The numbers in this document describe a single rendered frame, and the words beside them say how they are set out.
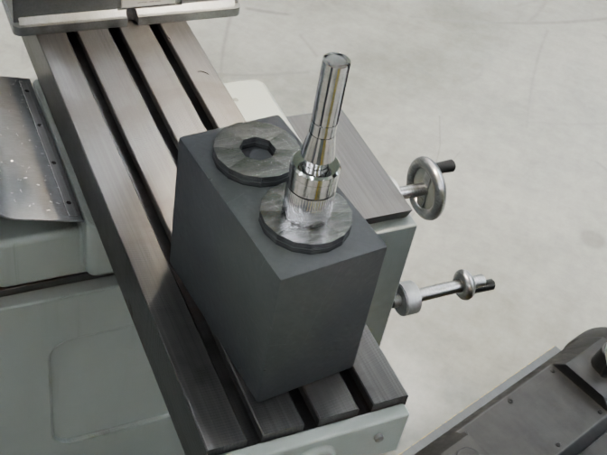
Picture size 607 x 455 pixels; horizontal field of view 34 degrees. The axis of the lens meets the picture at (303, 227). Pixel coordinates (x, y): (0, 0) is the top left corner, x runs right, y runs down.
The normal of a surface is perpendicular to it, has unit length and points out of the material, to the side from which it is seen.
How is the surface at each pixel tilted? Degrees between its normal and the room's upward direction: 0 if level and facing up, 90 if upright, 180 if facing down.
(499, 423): 0
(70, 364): 90
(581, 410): 0
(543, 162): 0
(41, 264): 90
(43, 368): 90
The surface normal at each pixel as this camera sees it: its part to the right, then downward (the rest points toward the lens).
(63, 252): 0.40, 0.67
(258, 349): -0.86, 0.25
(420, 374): 0.15, -0.72
